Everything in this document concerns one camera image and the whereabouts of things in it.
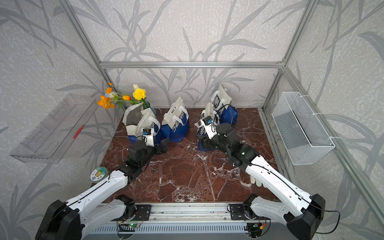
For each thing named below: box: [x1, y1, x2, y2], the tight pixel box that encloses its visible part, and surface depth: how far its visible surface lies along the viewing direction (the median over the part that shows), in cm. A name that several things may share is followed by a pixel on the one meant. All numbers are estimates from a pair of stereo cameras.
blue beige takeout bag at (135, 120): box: [122, 102, 162, 145], surface depth 84 cm
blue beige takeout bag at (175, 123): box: [161, 97, 190, 143], surface depth 91 cm
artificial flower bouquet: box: [97, 81, 149, 110], surface depth 88 cm
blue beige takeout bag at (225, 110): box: [211, 83, 238, 125], surface depth 101 cm
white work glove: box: [250, 175, 267, 188], surface depth 85 cm
